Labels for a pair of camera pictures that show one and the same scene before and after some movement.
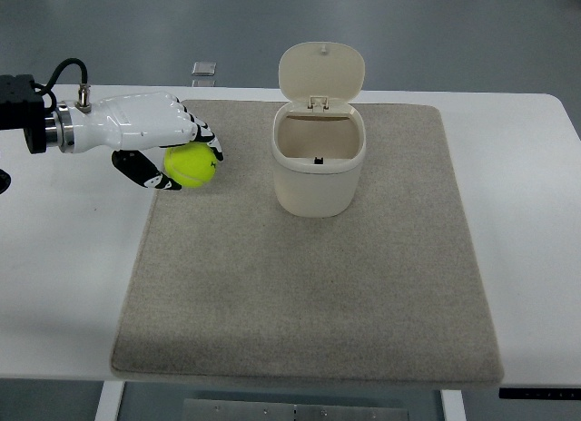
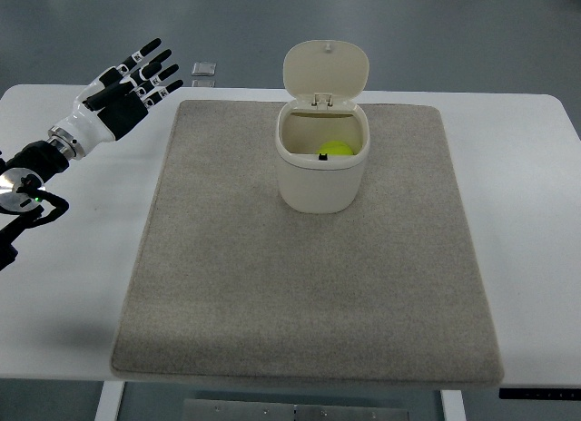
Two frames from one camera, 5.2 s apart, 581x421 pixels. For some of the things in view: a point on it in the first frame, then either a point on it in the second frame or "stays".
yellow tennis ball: [192, 164] to [335, 147]
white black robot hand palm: [123, 124] to [89, 127]
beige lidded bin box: [319, 137] stays
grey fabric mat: [229, 286] stays
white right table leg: [453, 405] stays
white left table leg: [111, 395] stays
